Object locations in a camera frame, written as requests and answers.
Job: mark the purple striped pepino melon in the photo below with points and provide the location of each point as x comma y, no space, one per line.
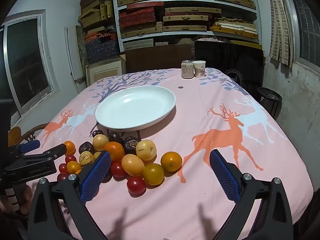
86,158

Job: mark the person's left hand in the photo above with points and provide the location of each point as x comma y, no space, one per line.
26,200

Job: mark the small yellow plum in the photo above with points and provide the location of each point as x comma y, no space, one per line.
96,155

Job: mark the pink deer print tablecloth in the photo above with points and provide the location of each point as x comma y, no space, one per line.
162,217

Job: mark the stack of blue patterned boxes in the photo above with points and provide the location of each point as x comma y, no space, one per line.
102,47

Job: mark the green marbled panel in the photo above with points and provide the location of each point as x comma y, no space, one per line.
81,45

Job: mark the white oval plate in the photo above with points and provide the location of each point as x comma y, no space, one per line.
135,107

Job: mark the stack of yellow edged boxes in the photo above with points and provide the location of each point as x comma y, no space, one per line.
235,27

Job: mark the beige checked hanging cloth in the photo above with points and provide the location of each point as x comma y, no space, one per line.
278,25

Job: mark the carved wooden chair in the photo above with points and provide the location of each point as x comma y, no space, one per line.
14,136

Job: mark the aluminium sliding window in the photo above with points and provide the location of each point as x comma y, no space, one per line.
27,62

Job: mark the beige drink can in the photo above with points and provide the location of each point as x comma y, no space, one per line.
187,69

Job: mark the pile of tan woven boxes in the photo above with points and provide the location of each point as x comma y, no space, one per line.
96,15

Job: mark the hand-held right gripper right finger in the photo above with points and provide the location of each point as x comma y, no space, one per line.
225,177

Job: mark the black round stand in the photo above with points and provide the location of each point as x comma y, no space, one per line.
271,100

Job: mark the stack of red patterned boxes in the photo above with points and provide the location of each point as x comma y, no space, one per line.
140,15

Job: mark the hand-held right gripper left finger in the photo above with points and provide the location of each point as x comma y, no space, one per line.
96,177

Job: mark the orange cherry tomato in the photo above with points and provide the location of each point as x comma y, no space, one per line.
73,167
171,161
69,147
153,174
78,172

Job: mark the dark red plum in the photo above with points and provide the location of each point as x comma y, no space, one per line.
97,133

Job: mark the orange tangerine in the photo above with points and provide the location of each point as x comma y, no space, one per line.
114,151

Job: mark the beige paper cup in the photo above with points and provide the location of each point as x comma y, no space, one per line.
199,69

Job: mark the wooden picture frame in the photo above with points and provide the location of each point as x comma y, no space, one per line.
105,71

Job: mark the red cherry tomato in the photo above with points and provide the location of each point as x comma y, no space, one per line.
70,158
63,176
62,167
118,169
136,186

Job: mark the white leaning board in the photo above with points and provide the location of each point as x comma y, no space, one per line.
72,55

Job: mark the white metal shelf rack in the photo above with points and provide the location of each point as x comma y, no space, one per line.
185,0

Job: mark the pale yellow pepino melon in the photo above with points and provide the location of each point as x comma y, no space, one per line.
146,150

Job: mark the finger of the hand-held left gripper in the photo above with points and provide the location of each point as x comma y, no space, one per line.
56,151
31,146

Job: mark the brown board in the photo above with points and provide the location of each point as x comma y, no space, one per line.
160,57

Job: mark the barred window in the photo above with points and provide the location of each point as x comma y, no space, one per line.
307,30

